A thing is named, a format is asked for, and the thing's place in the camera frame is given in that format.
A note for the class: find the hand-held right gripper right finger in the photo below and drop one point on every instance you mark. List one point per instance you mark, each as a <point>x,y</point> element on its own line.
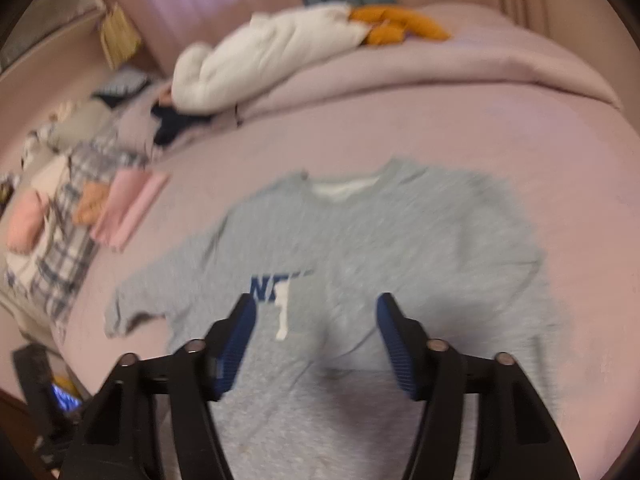
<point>395,345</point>

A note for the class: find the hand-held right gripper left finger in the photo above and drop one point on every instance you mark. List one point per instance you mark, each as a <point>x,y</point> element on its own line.
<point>235,350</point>

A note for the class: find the grey sweatshirt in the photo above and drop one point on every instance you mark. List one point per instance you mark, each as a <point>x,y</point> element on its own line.
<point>375,240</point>

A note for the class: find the pink folded cloth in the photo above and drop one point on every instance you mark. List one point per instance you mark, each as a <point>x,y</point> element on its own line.
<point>125,210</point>

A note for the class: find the plaid cloth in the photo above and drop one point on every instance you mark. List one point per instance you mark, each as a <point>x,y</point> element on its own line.
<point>70,260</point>

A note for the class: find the black device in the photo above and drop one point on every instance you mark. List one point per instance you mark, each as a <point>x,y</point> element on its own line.
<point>37,385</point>

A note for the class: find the small orange garment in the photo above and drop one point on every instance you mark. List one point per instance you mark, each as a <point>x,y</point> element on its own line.
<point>90,205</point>

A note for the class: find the dark navy cloth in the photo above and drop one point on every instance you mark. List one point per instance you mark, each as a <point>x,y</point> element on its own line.
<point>172,125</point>

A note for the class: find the pink bed blanket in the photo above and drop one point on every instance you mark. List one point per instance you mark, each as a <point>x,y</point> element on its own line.
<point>575,185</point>

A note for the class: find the small pink garment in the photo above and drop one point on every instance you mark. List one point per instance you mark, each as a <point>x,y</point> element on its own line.
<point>25,222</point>

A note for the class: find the pink quilt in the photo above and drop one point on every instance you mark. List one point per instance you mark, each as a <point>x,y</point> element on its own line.
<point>450,65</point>

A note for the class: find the orange plush cloth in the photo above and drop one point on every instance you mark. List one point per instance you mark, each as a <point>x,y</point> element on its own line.
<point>400,22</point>

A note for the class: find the yellow bag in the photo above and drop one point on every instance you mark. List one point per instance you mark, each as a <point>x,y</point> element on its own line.
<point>119,35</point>

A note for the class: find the pale cabinet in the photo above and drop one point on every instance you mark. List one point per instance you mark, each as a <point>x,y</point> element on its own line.
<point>45,15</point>

